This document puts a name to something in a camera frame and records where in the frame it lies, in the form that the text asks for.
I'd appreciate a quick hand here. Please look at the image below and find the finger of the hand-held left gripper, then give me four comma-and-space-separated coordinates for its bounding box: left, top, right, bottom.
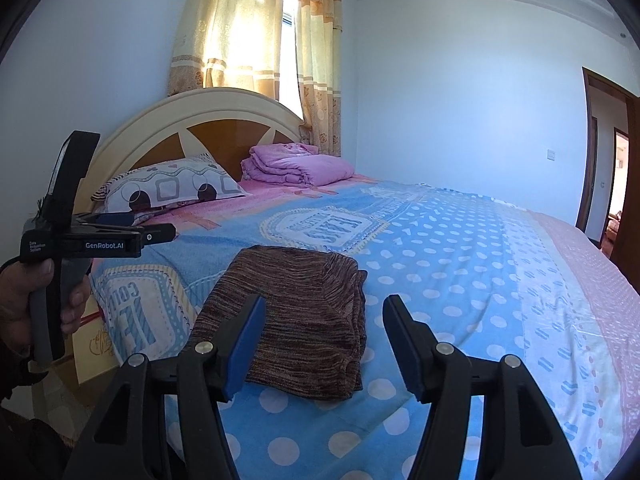
80, 211, 177, 247

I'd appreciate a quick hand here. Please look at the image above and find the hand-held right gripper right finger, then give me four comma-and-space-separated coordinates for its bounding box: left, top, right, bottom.
381, 294, 583, 480

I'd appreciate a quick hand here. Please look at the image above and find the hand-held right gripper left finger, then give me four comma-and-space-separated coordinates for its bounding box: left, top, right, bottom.
62, 294, 267, 480

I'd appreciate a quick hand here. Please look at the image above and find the brown knitted sweater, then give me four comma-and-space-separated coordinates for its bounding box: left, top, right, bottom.
186, 245, 368, 402

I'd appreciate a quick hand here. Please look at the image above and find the person's left hand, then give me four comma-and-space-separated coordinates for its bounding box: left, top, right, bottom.
0, 259, 92, 361

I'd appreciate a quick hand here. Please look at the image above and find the patterned pillow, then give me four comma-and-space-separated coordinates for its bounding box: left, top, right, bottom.
91, 154, 252, 227

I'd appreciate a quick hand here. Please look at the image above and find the blue and pink printed bedsheet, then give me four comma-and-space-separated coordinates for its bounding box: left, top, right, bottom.
90, 172, 640, 480

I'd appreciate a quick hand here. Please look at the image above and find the cream printed box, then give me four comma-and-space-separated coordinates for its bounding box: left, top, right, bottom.
70, 305, 124, 394

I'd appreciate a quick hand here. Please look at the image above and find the cream and wood headboard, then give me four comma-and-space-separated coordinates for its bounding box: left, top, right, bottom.
92, 87, 304, 202

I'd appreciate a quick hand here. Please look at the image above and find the folded pink quilt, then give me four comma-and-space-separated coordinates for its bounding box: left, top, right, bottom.
241, 143, 354, 189

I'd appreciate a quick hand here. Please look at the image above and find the person's dark clothing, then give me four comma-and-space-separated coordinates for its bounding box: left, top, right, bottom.
0, 350, 69, 480

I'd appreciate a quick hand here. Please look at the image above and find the window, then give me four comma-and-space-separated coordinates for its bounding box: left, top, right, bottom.
279, 0, 304, 122

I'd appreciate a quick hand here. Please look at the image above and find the wide yellow patterned curtain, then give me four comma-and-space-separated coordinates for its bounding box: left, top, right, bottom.
167, 0, 287, 102

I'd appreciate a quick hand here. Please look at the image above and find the narrow yellow patterned curtain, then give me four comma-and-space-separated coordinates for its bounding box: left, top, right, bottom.
294, 0, 344, 157

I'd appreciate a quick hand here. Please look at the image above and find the brown sofa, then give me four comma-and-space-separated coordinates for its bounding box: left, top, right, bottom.
604, 211, 622, 247

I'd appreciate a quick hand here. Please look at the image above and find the brown door frame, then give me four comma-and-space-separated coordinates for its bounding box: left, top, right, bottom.
575, 66, 640, 262

